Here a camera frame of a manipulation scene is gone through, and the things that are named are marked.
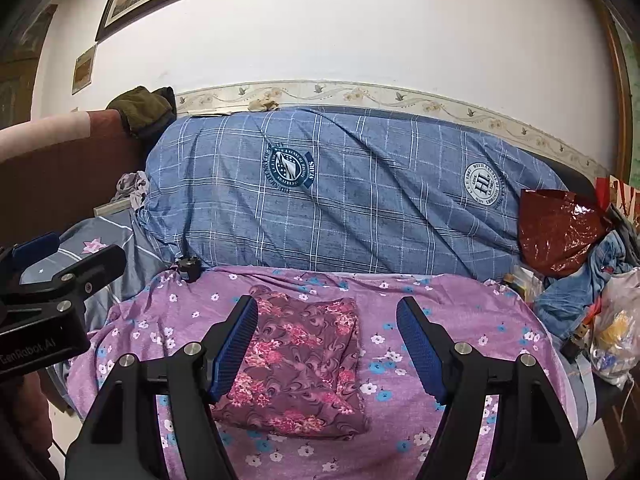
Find small wall plaque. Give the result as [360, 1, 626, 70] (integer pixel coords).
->
[71, 44, 98, 96]

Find person's left forearm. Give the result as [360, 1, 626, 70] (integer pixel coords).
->
[0, 367, 57, 480]

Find white plastic bag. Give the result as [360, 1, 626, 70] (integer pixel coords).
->
[587, 267, 640, 386]

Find cream crumpled cloth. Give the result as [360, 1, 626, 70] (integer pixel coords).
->
[248, 87, 281, 111]

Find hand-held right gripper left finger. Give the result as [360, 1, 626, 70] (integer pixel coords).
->
[65, 295, 260, 480]

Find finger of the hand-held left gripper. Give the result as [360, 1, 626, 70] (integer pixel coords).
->
[0, 232, 62, 286]
[0, 244, 127, 318]

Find olive green clothes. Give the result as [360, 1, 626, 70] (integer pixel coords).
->
[106, 86, 177, 143]

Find grey crumpled cloth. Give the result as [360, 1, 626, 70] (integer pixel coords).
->
[114, 170, 151, 211]

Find purple floral bedsheet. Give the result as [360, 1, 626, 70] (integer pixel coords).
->
[65, 265, 573, 480]

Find wooden door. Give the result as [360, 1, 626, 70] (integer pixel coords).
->
[0, 2, 58, 131]

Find dark red headboard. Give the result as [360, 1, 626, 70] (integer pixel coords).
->
[0, 109, 151, 251]

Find blue jeans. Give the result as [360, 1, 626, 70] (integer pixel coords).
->
[532, 230, 631, 341]

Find small black device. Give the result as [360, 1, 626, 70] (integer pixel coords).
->
[177, 256, 202, 282]

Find red paper bag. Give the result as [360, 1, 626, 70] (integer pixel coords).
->
[595, 175, 640, 211]

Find maroon floral garment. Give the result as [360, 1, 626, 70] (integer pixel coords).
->
[212, 285, 370, 436]

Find blue plaid quilt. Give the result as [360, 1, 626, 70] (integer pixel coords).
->
[137, 105, 568, 281]

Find red plastic bag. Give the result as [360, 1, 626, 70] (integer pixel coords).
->
[517, 188, 608, 278]

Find yellowish plastic packet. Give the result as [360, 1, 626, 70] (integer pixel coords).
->
[502, 265, 546, 306]

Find grey star print pillow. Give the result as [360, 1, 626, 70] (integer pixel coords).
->
[20, 212, 171, 331]

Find white flat box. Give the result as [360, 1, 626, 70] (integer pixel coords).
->
[94, 199, 133, 217]

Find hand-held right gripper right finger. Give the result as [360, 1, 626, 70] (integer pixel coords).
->
[396, 296, 588, 480]

